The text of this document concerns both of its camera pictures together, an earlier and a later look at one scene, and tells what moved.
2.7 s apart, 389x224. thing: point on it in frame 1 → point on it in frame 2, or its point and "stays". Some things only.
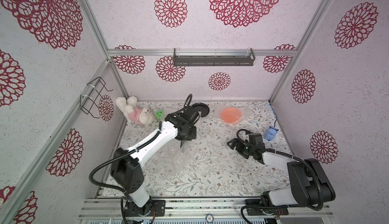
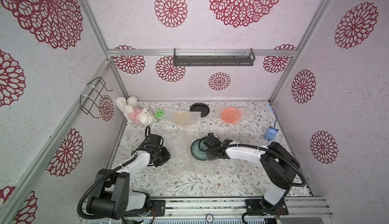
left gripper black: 193,137 → 167,156
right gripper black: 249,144 → 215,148
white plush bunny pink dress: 141,115 stays
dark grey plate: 202,107 stays
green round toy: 159,114 stays
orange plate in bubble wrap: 231,114 stays
